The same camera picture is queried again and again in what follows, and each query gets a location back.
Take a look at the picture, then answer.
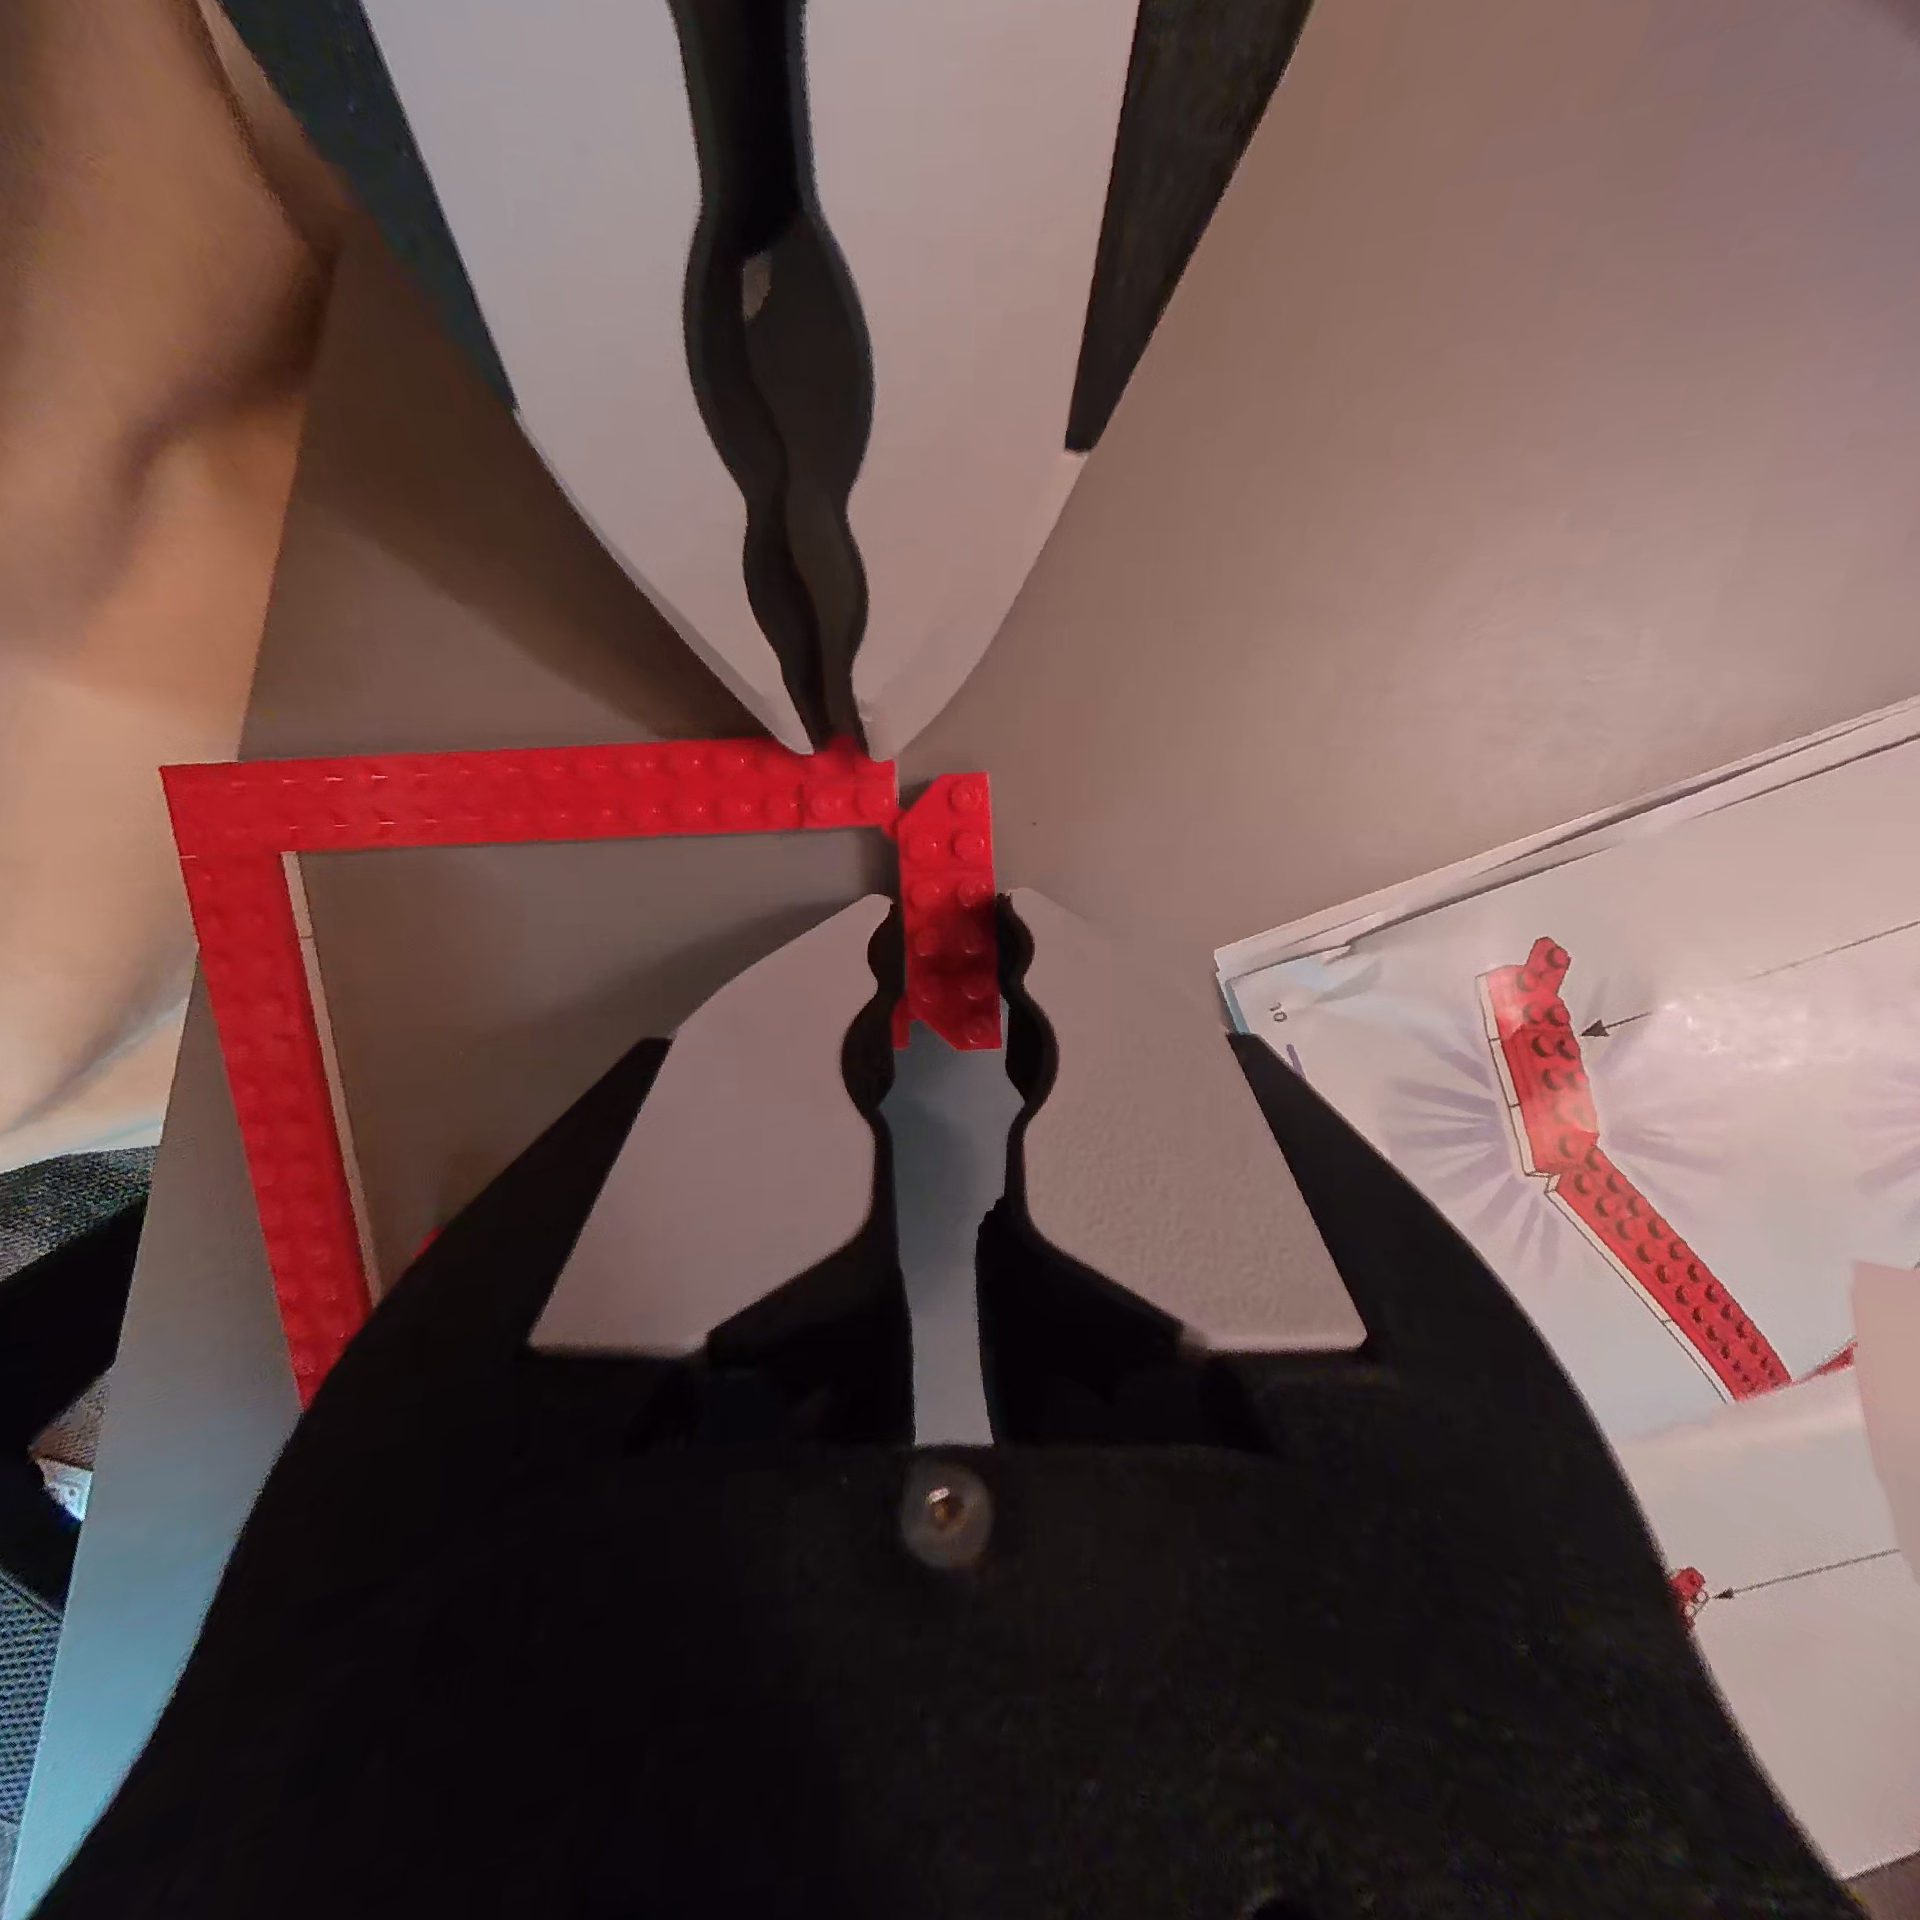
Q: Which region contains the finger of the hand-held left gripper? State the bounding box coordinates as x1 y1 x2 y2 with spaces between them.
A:
359 0 835 753
742 0 1145 755

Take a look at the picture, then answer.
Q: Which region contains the white instruction booklet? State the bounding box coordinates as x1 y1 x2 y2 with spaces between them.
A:
1211 702 1920 1884

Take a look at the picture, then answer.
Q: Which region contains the grey desk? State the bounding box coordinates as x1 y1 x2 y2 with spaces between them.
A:
0 0 1920 1920

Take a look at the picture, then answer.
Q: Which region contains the person's beige shirt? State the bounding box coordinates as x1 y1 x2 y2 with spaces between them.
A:
0 0 338 1180

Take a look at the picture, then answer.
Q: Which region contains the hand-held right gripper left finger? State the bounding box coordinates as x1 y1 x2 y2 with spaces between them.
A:
527 892 917 1360

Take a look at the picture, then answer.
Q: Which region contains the red brick frame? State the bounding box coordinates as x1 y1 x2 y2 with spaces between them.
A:
159 739 903 1414

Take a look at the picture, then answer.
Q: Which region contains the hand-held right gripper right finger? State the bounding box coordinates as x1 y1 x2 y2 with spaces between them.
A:
979 884 1370 1353

